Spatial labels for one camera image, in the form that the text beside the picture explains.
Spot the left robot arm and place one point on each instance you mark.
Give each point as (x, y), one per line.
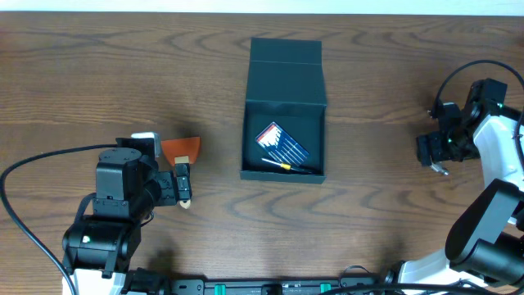
(99, 247)

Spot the yellow black handled screwdriver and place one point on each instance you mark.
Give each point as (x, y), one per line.
(288, 167)

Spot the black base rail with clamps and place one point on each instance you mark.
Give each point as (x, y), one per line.
(262, 287)

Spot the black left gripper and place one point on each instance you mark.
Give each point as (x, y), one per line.
(182, 184)

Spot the orange scraper with wooden handle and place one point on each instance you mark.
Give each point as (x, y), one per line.
(182, 150)

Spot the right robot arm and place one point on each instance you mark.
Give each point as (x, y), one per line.
(477, 249)

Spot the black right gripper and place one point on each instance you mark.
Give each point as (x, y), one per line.
(425, 151)

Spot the red black handled hammer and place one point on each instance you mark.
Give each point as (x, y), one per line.
(438, 167)

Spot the dark green open gift box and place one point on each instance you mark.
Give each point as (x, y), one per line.
(285, 85)

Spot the clear precision screwdriver set case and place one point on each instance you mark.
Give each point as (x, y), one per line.
(281, 146)

